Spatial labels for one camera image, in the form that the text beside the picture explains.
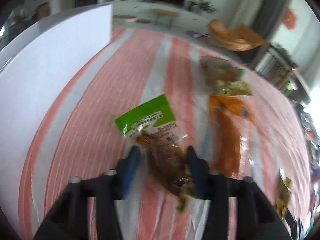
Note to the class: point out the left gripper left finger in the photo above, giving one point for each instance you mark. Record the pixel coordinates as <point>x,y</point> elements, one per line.
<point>68,217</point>

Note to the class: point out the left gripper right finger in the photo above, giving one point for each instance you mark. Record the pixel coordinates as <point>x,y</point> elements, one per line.
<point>256,217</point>

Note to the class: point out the orange snack bag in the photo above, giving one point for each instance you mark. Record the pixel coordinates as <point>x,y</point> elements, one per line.
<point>231,123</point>

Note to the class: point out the green-top brown snack bag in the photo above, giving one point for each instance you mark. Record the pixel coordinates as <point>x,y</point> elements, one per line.
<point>153,127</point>

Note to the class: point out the clear bag mixed snacks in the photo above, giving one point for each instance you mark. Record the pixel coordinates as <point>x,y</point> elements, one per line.
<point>222,78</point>

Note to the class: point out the yellow chicken snack bag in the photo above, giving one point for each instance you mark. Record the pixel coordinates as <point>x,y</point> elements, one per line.
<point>283,194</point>

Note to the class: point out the striped orange tablecloth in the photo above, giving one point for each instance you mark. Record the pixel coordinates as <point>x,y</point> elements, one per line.
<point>78,135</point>

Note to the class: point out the dark wooden chair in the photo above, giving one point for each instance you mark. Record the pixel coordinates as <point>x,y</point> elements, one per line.
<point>277,68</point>

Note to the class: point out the white cardboard box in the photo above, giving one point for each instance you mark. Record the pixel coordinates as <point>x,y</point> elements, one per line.
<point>35,67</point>

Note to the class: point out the orange lounge chair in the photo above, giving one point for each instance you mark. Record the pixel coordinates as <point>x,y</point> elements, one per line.
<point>241,39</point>

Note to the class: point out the white tv cabinet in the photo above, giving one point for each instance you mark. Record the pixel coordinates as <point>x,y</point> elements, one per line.
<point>142,11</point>

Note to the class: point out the potted green plant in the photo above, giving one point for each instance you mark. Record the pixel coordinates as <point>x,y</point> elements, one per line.
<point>201,5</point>

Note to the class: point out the small wooden bench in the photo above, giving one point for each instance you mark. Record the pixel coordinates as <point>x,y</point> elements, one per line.
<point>167,13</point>

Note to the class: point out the red wall hanging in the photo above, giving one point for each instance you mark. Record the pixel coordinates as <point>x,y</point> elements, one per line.
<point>290,19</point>

